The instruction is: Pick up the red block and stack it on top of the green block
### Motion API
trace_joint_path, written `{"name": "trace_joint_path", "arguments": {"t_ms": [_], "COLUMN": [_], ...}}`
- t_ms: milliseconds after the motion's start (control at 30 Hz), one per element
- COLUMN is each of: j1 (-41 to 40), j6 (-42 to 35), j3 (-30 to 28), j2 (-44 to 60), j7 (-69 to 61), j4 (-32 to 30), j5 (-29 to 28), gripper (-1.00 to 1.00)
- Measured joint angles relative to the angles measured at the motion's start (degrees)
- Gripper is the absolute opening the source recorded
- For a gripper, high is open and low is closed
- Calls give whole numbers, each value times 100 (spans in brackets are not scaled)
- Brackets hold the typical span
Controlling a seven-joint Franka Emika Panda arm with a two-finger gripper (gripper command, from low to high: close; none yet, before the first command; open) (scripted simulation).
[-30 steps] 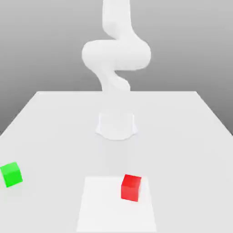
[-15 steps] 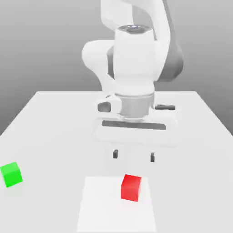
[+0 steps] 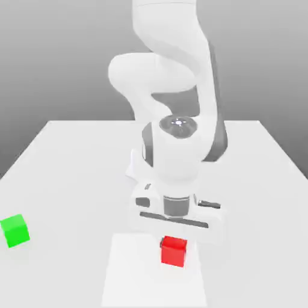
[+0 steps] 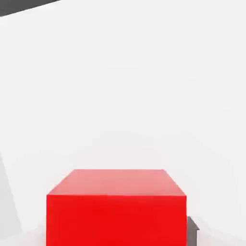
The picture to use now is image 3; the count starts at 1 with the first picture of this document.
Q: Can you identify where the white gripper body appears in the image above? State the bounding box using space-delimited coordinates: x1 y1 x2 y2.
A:
129 208 228 243

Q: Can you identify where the small green cube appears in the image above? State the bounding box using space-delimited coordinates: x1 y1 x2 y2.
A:
0 214 31 249

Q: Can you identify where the small red cube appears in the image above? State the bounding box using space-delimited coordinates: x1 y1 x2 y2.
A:
159 235 188 268

